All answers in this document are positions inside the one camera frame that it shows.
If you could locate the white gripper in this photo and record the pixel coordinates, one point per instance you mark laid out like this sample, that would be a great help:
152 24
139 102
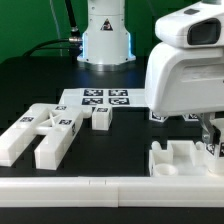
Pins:
184 81

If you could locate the white chair back frame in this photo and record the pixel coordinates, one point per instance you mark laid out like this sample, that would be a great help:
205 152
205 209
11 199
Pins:
58 124

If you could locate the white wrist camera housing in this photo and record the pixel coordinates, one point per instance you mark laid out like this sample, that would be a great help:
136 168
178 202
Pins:
195 26

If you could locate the white marker base plate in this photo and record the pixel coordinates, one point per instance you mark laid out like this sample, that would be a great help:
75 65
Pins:
117 97

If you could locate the white chair seat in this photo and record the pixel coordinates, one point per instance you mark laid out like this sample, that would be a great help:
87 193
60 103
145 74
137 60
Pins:
179 158

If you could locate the white front fence rail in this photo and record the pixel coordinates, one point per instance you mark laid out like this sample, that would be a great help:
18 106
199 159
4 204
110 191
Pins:
112 192

